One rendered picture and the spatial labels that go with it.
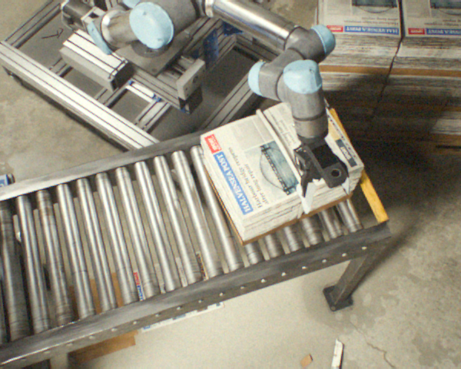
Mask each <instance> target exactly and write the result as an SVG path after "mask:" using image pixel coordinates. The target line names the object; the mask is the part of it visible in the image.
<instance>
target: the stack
mask: <svg viewBox="0 0 461 369"><path fill-rule="evenodd" d="M317 24H318V25H324V26H326V27H328V28H329V30H331V31H332V33H333V36H334V38H335V43H336V45H335V48H334V50H333V51H332V53H331V54H330V55H329V56H328V57H327V58H326V60H325V61H322V62H321V63H320V64H318V65H342V66H363V67H378V68H389V67H390V63H391V66H393V68H427V69H442V70H458V71H461V0H317ZM320 75H321V76H322V79H323V93H324V97H325V99H326V100H338V101H377V100H378V99H379V103H403V104H421V105H445V104H446V105H449V106H461V78H452V77H433V76H413V75H389V72H388V75H370V74H353V73H335V72H320ZM379 103H378V104H379ZM332 108H333V109H334V111H335V112H336V114H337V117H338V118H339V120H340V121H341V123H342V124H343V128H344V130H353V131H365V130H366V129H367V131H385V132H402V133H417V134H427V133H429V134H436V135H460V136H461V112H451V111H420V110H402V109H384V108H378V107H377V106H375V107H359V106H337V105H329V109H328V110H330V109H332ZM347 136H348V138H349V139H350V140H355V141H385V142H401V143H404V145H403V147H401V146H386V145H371V144H356V143H351V144H352V146H353V149H354V151H380V152H396V153H410V154H425V155H455V156H461V149H446V148H436V146H437V145H461V140H450V139H435V138H404V137H385V136H366V134H365V135H347Z"/></svg>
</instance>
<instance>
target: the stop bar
mask: <svg viewBox="0 0 461 369"><path fill-rule="evenodd" d="M328 111H329V112H330V113H331V115H332V116H333V118H334V120H335V121H336V123H337V124H338V127H339V128H340V129H341V130H342V132H343V133H344V134H345V136H346V137H347V139H348V141H349V142H350V139H349V138H348V136H347V133H346V132H345V130H344V128H343V124H342V123H341V121H340V120H339V118H338V117H337V114H336V112H335V111H334V109H333V108H332V109H330V110H328ZM350 143H351V142H350ZM351 146H352V144H351ZM352 148H353V146H352ZM361 173H362V175H361V177H360V180H358V181H359V182H360V186H361V188H362V189H363V192H364V194H365V195H366V198H367V200H368V202H369V204H370V207H371V208H372V210H373V213H374V214H375V217H376V218H377V220H378V222H379V224H385V223H387V222H388V221H389V218H388V216H387V214H386V212H385V210H384V208H383V206H382V204H381V200H380V199H379V197H378V195H377V194H376V192H375V191H374V189H373V186H372V185H371V183H370V179H369V178H368V176H367V174H366V172H365V170H364V169H363V170H362V172H361Z"/></svg>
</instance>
